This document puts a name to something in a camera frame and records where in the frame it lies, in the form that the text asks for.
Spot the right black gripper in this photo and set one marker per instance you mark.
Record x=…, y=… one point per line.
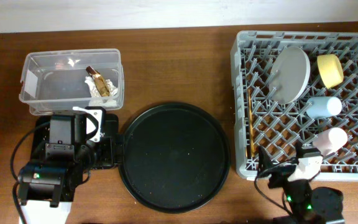
x=281, y=175

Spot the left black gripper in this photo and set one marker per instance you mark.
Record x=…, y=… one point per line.
x=107, y=157

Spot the pink plastic cup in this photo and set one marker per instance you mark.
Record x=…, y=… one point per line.
x=330, y=141

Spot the white tissue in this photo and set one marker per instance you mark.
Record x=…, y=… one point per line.
x=95, y=93

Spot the wooden chopstick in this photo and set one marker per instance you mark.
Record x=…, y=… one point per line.
x=252, y=149
x=249, y=101

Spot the light blue plastic cup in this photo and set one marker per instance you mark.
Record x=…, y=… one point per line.
x=324, y=107

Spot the round black serving tray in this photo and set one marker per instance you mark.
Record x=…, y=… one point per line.
x=176, y=158

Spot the grey round plate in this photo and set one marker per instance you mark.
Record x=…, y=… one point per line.
x=290, y=74

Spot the yellow bowl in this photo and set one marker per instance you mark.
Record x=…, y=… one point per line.
x=330, y=70

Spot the gold brown snack wrapper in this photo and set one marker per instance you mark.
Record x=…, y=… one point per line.
x=99, y=81

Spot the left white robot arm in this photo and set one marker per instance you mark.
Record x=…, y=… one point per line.
x=46, y=185

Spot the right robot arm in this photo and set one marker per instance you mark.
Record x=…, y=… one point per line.
x=301, y=203

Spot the grey dishwasher rack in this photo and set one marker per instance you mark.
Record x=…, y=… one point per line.
x=277, y=127

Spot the clear plastic waste bin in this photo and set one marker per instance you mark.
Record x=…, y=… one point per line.
x=54, y=81

